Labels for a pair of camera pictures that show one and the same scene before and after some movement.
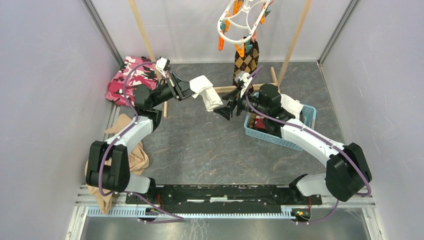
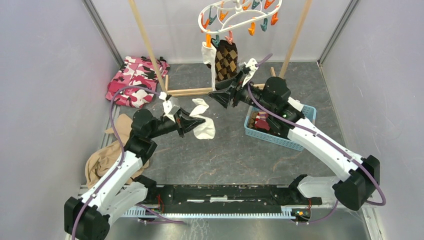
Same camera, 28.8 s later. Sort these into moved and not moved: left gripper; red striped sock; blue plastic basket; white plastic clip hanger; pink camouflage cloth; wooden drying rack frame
Moved: left gripper; white plastic clip hanger
Not moved: red striped sock; pink camouflage cloth; blue plastic basket; wooden drying rack frame
